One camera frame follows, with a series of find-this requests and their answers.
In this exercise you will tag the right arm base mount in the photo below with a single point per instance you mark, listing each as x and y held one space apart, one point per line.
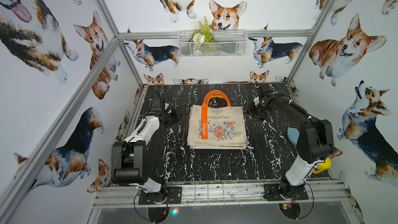
283 191

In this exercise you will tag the light blue dustpan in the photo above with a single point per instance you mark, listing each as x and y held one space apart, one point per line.
293 135

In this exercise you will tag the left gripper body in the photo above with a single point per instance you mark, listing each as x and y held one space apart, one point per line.
169 115

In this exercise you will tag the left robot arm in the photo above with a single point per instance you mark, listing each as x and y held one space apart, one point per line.
130 165

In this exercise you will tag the white wire wall basket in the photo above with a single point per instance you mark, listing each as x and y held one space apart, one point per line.
221 43

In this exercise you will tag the green fern with white flower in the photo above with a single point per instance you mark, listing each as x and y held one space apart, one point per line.
203 39

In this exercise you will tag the cream bag orange handles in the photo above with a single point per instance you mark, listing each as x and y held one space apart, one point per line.
217 127

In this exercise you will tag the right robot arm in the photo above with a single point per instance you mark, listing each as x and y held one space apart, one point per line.
312 137

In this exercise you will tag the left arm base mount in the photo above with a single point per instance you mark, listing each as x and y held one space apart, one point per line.
169 194

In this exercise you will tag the cream bag yellow handles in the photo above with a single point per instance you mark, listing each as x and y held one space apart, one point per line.
219 94

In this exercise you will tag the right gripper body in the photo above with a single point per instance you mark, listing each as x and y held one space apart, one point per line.
257 111

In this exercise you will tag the black canvas bag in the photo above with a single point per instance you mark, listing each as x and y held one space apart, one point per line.
220 150

